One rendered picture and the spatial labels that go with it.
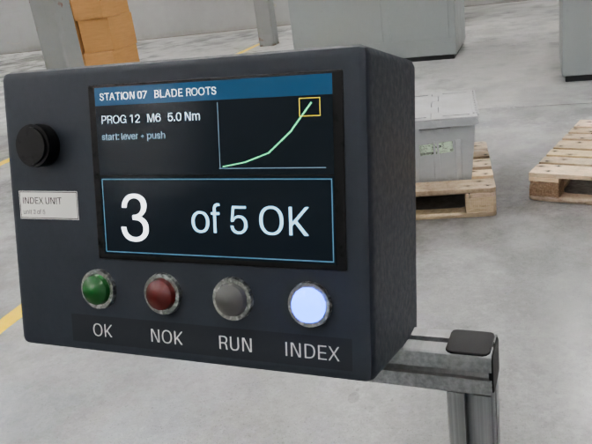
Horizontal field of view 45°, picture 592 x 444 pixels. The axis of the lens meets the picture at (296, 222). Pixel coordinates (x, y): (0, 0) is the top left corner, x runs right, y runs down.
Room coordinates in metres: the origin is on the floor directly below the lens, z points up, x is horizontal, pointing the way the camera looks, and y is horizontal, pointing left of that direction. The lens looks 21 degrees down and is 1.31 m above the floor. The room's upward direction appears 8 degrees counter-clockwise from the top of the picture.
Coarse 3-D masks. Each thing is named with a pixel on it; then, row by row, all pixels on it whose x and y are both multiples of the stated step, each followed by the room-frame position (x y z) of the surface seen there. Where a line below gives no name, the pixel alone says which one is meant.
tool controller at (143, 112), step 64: (128, 64) 0.45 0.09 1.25; (192, 64) 0.43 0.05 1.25; (256, 64) 0.41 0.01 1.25; (320, 64) 0.39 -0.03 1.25; (384, 64) 0.41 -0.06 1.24; (64, 128) 0.46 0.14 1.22; (128, 128) 0.44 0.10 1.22; (192, 128) 0.42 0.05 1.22; (256, 128) 0.40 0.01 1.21; (320, 128) 0.38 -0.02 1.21; (384, 128) 0.40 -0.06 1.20; (64, 192) 0.45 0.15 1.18; (192, 192) 0.41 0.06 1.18; (256, 192) 0.39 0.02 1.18; (320, 192) 0.37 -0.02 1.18; (384, 192) 0.39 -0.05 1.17; (64, 256) 0.44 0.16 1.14; (128, 256) 0.42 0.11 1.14; (192, 256) 0.40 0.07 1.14; (256, 256) 0.38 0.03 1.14; (320, 256) 0.37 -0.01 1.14; (384, 256) 0.38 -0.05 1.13; (64, 320) 0.43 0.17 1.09; (128, 320) 0.41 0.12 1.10; (192, 320) 0.39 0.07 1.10; (256, 320) 0.38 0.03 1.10; (384, 320) 0.37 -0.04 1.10
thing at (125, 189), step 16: (160, 176) 0.42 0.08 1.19; (112, 192) 0.43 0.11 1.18; (128, 192) 0.43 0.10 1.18; (144, 192) 0.42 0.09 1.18; (160, 192) 0.42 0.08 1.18; (112, 208) 0.43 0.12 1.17; (128, 208) 0.43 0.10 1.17; (144, 208) 0.42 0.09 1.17; (160, 208) 0.42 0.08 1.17; (112, 224) 0.43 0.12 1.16; (128, 224) 0.42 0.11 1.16; (144, 224) 0.42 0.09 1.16; (160, 224) 0.41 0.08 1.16; (112, 240) 0.43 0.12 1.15; (128, 240) 0.42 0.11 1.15; (144, 240) 0.42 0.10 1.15; (160, 240) 0.41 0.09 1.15
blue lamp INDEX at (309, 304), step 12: (300, 288) 0.37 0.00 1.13; (312, 288) 0.36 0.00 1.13; (324, 288) 0.36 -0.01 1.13; (288, 300) 0.37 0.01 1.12; (300, 300) 0.36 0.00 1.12; (312, 300) 0.36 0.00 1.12; (324, 300) 0.36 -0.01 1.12; (300, 312) 0.36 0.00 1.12; (312, 312) 0.35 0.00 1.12; (324, 312) 0.36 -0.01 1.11; (300, 324) 0.36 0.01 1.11; (312, 324) 0.36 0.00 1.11
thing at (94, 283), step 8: (88, 272) 0.43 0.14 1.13; (96, 272) 0.43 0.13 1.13; (104, 272) 0.43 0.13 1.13; (88, 280) 0.42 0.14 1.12; (96, 280) 0.42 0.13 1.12; (104, 280) 0.42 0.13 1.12; (112, 280) 0.42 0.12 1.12; (88, 288) 0.42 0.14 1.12; (96, 288) 0.42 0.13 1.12; (104, 288) 0.42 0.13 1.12; (112, 288) 0.42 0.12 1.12; (88, 296) 0.42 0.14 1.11; (96, 296) 0.42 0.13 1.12; (104, 296) 0.42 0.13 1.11; (112, 296) 0.42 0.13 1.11; (96, 304) 0.42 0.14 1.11; (104, 304) 0.42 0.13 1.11
